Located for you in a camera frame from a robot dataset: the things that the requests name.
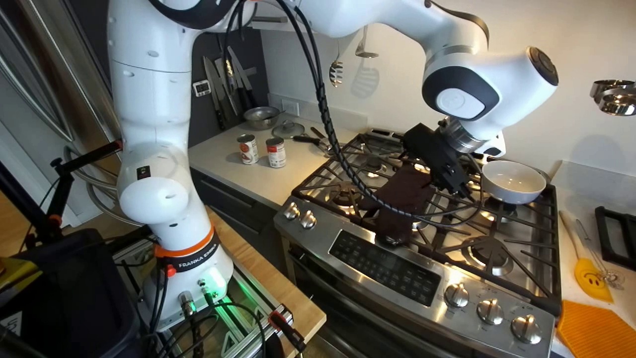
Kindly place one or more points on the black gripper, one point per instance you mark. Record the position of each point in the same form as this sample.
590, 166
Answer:
439, 160

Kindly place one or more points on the dark kitchen mitt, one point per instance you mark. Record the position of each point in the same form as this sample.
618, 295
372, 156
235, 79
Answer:
404, 206

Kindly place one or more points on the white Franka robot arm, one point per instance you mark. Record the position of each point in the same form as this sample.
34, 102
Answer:
151, 132

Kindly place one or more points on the steel kitchen knife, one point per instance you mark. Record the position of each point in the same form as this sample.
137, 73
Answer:
227, 83
241, 73
211, 90

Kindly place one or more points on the white bowl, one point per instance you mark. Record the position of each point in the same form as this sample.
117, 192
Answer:
513, 182

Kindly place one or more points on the stainless steel gas stove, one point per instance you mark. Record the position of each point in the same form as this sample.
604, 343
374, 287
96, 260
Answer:
384, 265

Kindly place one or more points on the steel pasta fork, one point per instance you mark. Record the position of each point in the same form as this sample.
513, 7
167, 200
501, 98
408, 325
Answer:
336, 73

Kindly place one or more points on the glass pot lid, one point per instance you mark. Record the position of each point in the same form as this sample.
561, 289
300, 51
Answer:
288, 130

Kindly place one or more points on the metal bowl on shelf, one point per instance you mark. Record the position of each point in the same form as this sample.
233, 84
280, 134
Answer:
612, 96

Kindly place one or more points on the yellow spatula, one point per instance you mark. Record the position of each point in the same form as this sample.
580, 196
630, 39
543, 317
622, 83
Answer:
590, 275

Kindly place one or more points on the pumpkin can orange print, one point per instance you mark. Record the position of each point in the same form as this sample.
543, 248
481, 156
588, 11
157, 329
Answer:
247, 150

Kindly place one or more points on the dark knife board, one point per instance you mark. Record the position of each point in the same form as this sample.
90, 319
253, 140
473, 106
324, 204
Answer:
258, 73

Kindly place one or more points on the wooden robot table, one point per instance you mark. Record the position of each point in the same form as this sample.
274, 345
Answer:
264, 279

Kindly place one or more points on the dark base cabinet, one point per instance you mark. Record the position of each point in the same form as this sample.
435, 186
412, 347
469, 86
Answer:
231, 206

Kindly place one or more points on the orange silicone mat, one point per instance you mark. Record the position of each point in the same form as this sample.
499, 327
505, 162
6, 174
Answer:
596, 331

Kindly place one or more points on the black tripod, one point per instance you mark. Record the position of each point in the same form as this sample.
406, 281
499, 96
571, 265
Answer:
60, 192

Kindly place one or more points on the black bag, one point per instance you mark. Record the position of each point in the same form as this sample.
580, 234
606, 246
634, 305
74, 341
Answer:
66, 299

